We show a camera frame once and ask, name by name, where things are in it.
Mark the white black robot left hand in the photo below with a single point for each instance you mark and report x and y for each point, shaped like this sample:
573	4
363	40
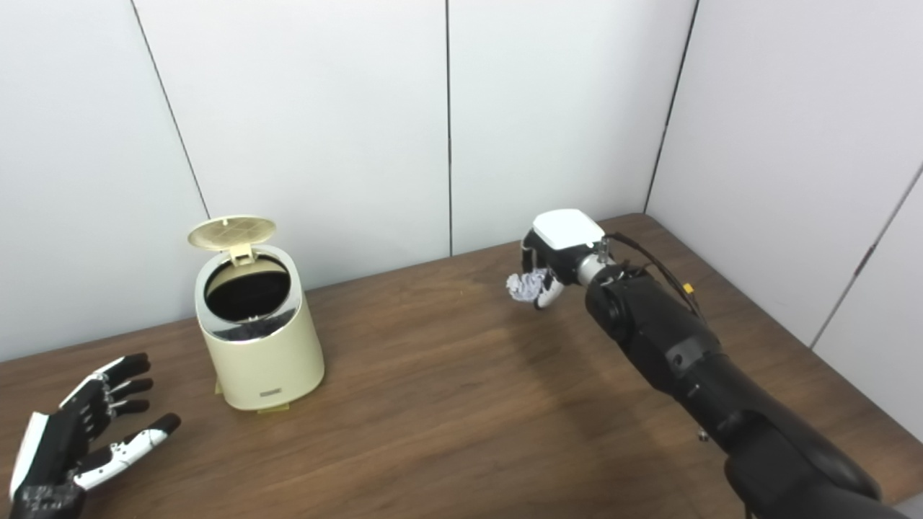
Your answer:
61	447

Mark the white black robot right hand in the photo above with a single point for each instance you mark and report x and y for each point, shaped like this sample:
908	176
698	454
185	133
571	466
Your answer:
566	231

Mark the white paper ball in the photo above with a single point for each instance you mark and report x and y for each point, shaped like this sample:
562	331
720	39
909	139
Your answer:
526	285

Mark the cream-colored bin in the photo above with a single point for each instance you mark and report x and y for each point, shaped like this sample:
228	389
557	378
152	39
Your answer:
263	360

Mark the round cream bin lid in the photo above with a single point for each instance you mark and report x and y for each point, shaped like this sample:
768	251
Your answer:
231	232

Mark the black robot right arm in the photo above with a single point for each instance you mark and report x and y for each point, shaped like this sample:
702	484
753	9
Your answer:
670	346

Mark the yellow tape marker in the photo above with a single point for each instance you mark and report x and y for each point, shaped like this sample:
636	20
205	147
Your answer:
274	409

